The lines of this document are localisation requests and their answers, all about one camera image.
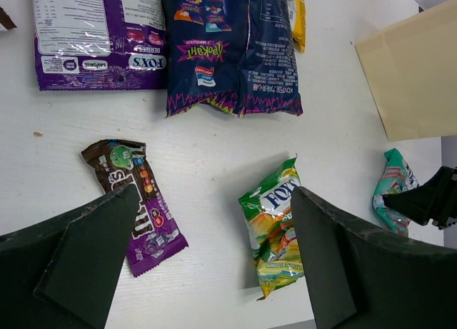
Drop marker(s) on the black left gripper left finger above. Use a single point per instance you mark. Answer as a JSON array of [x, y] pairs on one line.
[[63, 272]]

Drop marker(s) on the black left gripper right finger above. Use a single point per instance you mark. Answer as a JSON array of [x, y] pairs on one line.
[[360, 275]]

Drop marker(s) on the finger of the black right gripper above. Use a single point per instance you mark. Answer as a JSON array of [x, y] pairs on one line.
[[434, 201]]

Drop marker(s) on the teal candy bag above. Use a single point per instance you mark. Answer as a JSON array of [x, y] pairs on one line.
[[397, 178]]

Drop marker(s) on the green yellow Fox's candy bag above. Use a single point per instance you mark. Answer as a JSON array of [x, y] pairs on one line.
[[267, 214]]

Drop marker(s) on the brown purple M&M's packet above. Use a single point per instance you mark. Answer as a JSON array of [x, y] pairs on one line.
[[156, 235]]

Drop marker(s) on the purple Fox's berries bag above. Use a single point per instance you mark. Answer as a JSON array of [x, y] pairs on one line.
[[100, 45]]

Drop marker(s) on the dark blue snack bag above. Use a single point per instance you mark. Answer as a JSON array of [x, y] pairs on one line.
[[235, 55]]

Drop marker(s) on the beige paper bag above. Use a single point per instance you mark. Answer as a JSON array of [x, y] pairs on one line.
[[410, 68]]

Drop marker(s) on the yellow snack bar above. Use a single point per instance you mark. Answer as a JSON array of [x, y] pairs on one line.
[[299, 24]]

